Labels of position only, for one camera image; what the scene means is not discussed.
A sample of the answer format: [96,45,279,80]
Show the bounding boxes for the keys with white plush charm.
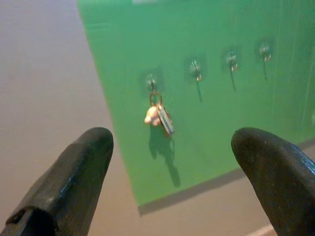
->
[144,90,175,136]

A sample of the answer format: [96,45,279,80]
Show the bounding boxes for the green wall board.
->
[76,0,315,206]

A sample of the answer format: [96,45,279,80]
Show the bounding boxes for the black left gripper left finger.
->
[0,127,115,236]

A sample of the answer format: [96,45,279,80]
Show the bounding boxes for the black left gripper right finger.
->
[230,127,315,236]

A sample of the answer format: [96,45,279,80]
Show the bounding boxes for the clear adhesive wall hook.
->
[141,68,164,96]
[222,48,242,73]
[255,40,275,63]
[186,55,207,83]

